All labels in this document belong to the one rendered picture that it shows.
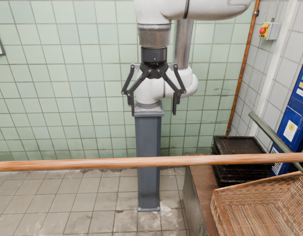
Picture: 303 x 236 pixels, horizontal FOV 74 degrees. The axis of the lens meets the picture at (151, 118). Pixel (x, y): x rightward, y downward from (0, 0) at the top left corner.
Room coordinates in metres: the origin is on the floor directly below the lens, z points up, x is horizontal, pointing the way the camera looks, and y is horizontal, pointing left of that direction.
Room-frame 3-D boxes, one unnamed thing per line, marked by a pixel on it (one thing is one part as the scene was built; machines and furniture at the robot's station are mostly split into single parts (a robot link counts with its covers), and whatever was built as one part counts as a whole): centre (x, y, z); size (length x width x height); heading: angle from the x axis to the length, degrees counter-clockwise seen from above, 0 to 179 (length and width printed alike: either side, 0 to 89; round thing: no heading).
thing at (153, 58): (0.58, -0.01, 1.47); 0.08 x 0.07 x 0.09; 92
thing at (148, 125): (1.23, 0.02, 0.50); 0.21 x 0.21 x 1.00; 2
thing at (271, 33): (1.43, -0.78, 1.46); 0.10 x 0.07 x 0.10; 2
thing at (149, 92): (1.23, 0.01, 1.17); 0.18 x 0.16 x 0.22; 90
